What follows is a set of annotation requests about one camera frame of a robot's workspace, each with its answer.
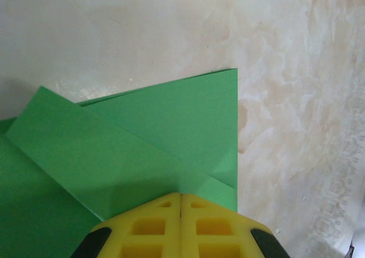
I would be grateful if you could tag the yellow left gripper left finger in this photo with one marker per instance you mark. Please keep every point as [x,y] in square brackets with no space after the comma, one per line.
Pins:
[142,229]

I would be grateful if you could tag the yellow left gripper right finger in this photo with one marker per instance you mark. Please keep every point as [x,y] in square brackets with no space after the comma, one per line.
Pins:
[222,229]

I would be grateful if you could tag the green square paper sheet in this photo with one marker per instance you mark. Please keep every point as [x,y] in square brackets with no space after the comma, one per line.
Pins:
[119,149]

